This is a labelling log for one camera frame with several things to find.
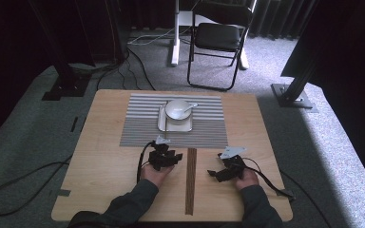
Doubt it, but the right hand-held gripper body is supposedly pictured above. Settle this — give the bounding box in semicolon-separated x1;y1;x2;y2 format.
217;145;248;180

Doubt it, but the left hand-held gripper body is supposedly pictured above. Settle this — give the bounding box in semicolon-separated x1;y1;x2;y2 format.
147;135;177;172

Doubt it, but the row of brown chopsticks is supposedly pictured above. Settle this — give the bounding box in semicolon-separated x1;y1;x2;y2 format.
184;147;198;217

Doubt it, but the white square plate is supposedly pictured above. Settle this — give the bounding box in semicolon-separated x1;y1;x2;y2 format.
157;104;194;133

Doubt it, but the person's left hand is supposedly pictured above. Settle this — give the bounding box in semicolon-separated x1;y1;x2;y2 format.
140;162;176;190

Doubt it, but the person's right hand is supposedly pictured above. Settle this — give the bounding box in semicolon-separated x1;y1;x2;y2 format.
234;166;261;192

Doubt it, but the grey striped placemat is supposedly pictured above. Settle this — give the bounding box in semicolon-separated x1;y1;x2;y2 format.
119;92;229;149

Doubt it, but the white bowl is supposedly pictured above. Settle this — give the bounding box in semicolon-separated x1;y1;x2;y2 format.
163;98;192;122

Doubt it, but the white spoon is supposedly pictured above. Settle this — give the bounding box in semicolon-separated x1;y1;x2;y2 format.
181;102;200;114

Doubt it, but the black stand with grey base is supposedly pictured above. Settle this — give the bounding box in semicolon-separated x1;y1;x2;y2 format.
271;53;319;114

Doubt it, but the black tape strip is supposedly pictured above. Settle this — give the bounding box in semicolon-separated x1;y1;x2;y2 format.
69;116;79;134

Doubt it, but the black metal stand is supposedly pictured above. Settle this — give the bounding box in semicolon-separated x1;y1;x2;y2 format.
28;0;93;102

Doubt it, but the black folding chair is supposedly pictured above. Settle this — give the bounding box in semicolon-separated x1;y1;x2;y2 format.
186;0;255;92

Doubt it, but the dark pleated curtain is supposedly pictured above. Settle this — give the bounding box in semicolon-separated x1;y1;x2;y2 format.
250;0;308;41

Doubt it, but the black cloth drape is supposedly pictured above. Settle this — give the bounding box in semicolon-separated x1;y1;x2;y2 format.
279;0;365;200

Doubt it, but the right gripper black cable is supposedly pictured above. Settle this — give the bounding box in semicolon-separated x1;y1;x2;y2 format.
240;157;297;201

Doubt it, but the thin black floor cable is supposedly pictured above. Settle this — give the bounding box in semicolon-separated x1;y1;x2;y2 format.
279;170;333;228

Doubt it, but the bundle of black floor cables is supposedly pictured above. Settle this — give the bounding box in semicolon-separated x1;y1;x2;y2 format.
95;47;157;92

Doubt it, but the white floor cable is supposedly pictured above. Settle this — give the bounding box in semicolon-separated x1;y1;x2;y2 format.
127;27;176;47

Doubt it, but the black looped floor cable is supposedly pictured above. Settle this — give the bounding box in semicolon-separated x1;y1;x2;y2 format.
0;154;74;218

